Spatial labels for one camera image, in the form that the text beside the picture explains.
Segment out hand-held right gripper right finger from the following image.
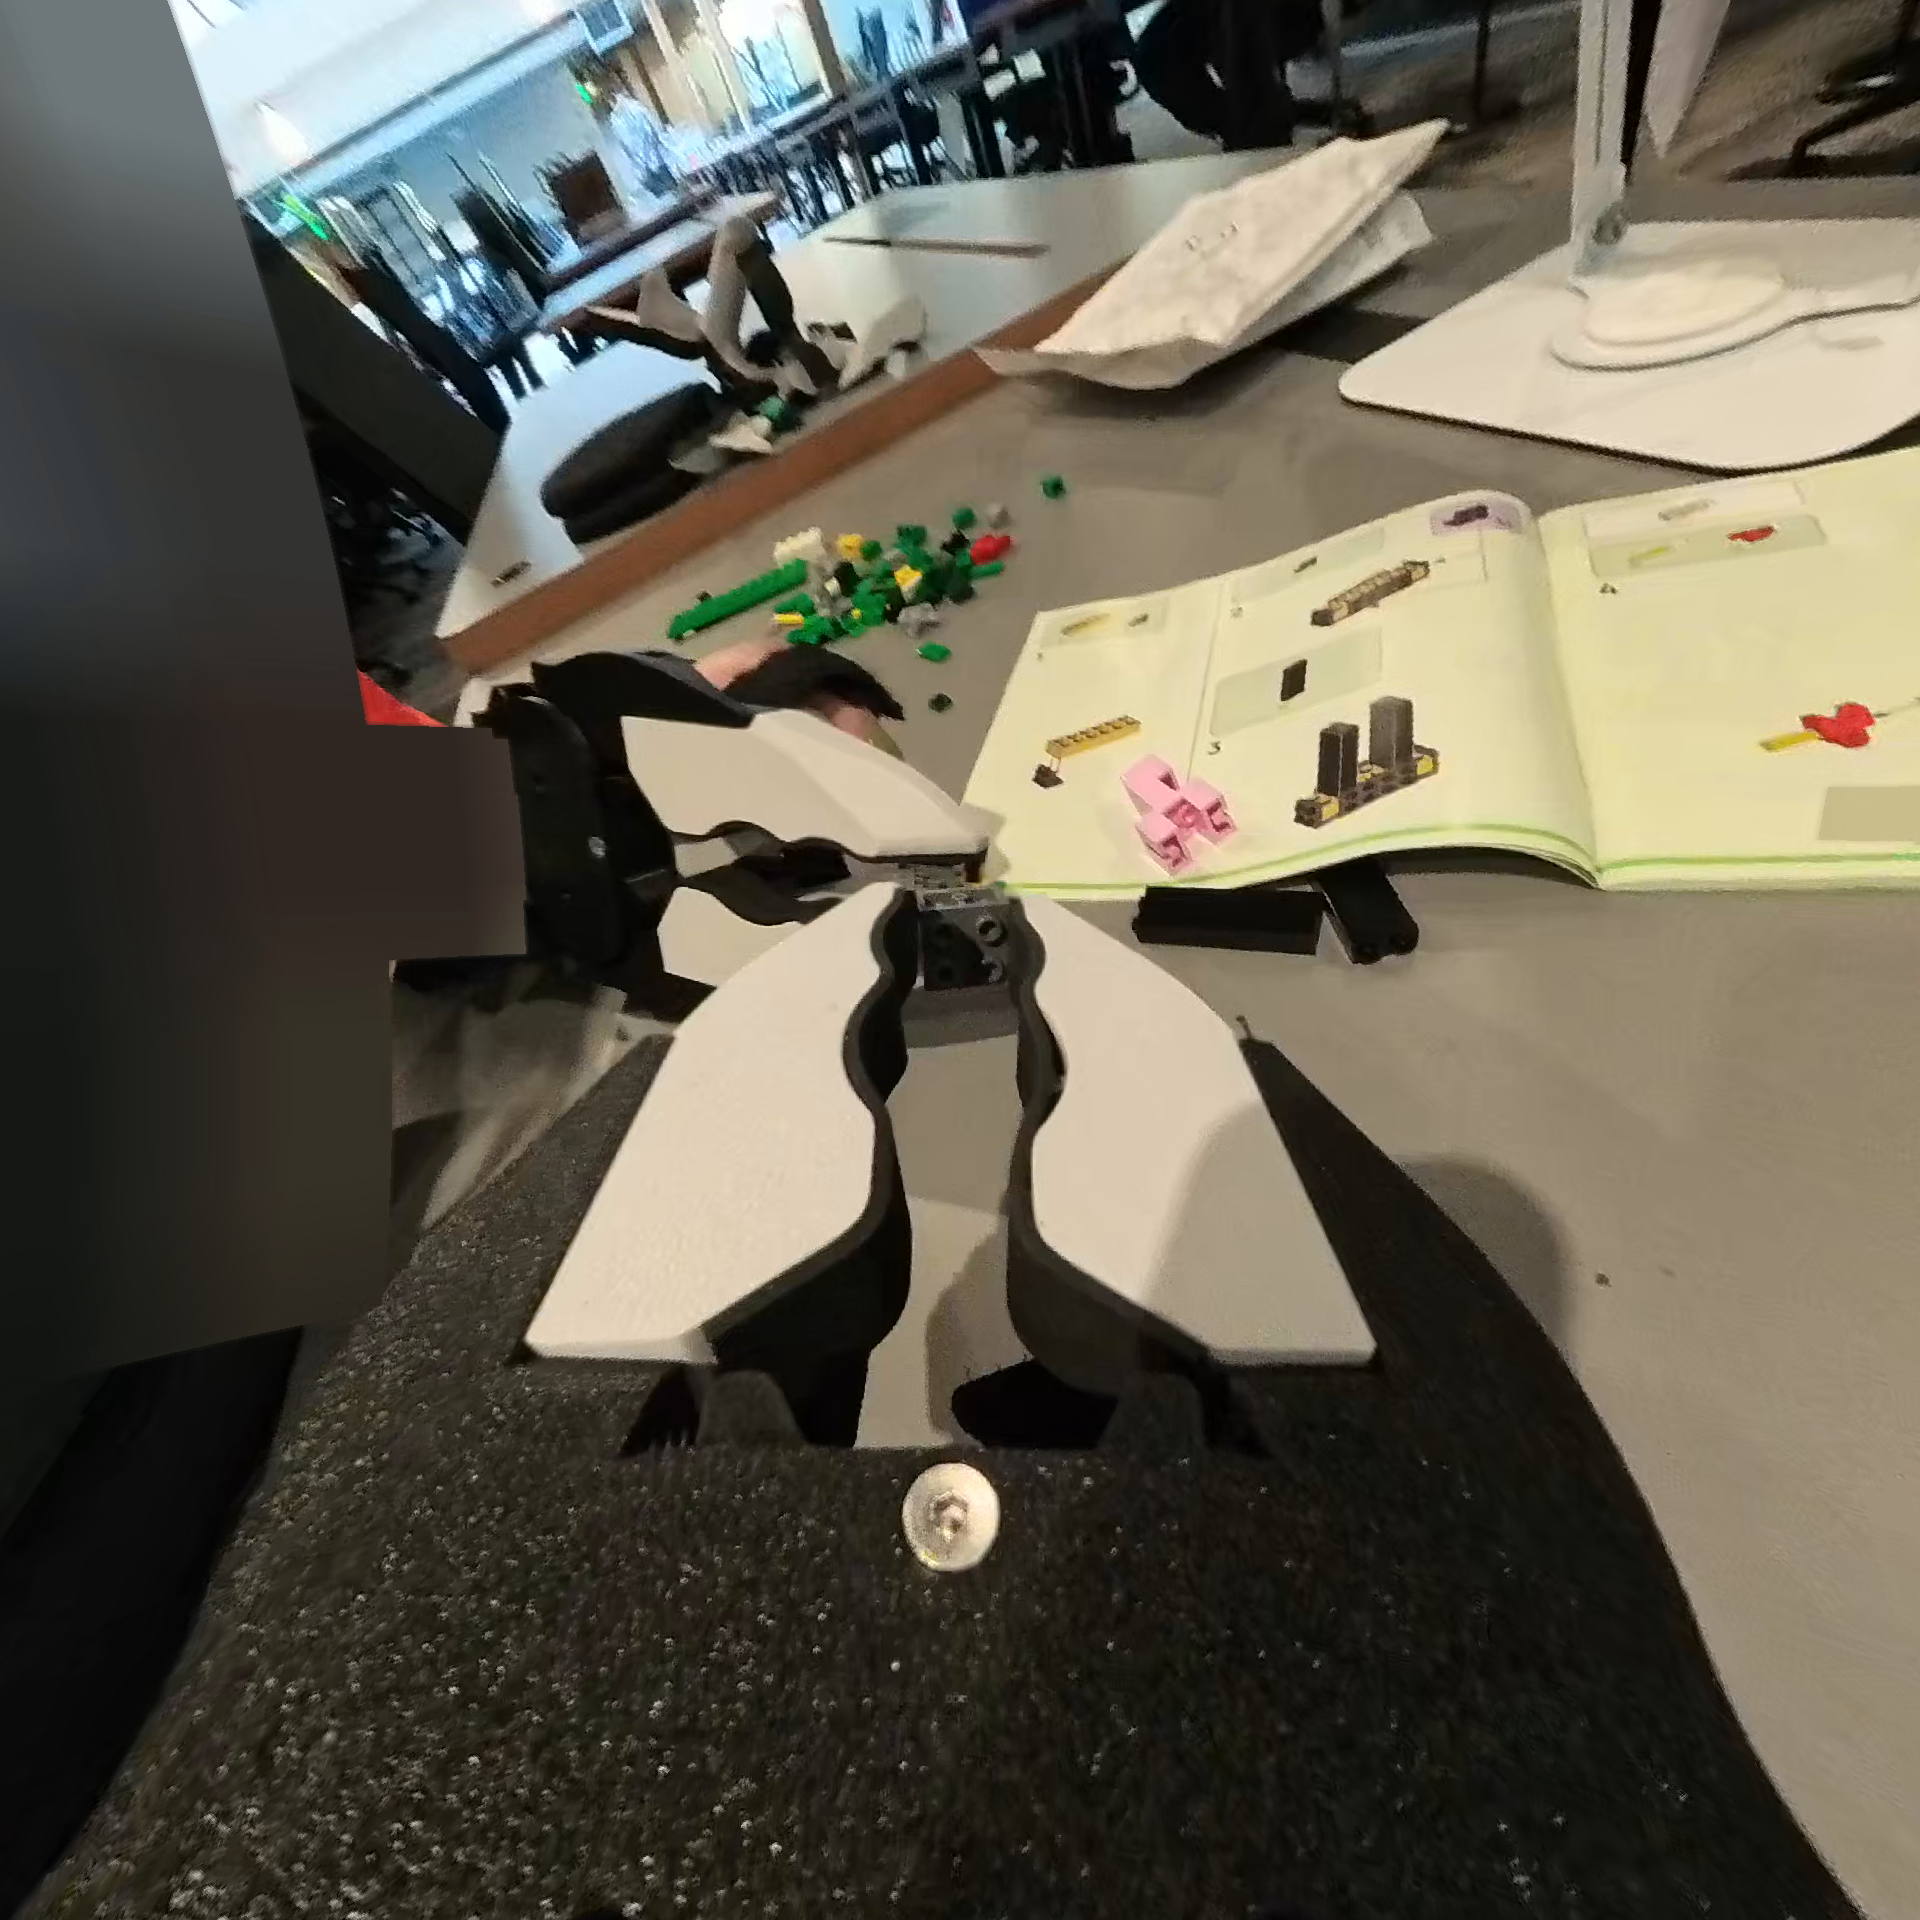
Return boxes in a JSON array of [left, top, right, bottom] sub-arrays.
[[1006, 896, 1383, 1374]]

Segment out pile of colourful bricks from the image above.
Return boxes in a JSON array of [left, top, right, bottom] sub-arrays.
[[666, 505, 1024, 665]]

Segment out black chair backrest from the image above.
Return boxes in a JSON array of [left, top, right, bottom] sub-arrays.
[[240, 221, 507, 605]]

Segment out black round cushion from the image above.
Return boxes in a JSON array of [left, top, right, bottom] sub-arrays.
[[538, 384, 716, 550]]

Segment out grey desk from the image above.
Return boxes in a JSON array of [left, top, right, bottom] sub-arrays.
[[435, 142, 1920, 1920]]

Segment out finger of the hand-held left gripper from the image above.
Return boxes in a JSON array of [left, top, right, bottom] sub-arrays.
[[617, 703, 1011, 886], [656, 881, 824, 992]]

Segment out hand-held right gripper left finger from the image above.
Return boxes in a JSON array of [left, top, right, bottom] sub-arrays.
[[516, 881, 923, 1369]]

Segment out black brick assembly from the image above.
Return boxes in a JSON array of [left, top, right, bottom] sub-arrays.
[[903, 873, 1024, 994]]

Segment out pink brick pig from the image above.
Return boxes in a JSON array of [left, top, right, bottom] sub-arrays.
[[1121, 752, 1246, 876]]

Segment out grey strap bundle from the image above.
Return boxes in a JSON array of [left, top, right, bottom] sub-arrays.
[[635, 215, 846, 408]]

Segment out torn white paper bag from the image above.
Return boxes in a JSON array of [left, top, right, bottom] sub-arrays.
[[800, 281, 934, 394]]

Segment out building instruction booklet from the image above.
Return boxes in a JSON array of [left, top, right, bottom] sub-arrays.
[[960, 445, 1920, 903]]

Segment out light grey cloth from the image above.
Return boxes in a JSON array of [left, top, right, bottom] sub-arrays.
[[394, 975, 666, 1249]]

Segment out white stand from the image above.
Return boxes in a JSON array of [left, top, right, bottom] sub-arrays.
[[1338, 0, 1920, 476]]

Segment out person's left hand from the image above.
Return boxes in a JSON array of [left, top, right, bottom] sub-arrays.
[[695, 642, 906, 749]]

